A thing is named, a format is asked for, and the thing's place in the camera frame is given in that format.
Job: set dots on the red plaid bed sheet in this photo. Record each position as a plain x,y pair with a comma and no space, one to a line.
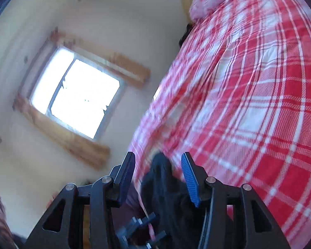
248,96

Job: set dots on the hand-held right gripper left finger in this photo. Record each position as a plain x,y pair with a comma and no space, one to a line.
124,181

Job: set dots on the small dark item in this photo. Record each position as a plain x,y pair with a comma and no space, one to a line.
185,35

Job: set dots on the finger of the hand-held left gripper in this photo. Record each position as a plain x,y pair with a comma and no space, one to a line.
134,225
156,240

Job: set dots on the sliding glass window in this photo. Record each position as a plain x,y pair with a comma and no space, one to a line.
77,93

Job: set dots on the black pants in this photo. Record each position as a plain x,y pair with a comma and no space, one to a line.
165,186

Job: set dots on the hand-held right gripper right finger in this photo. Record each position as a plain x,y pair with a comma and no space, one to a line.
190,179

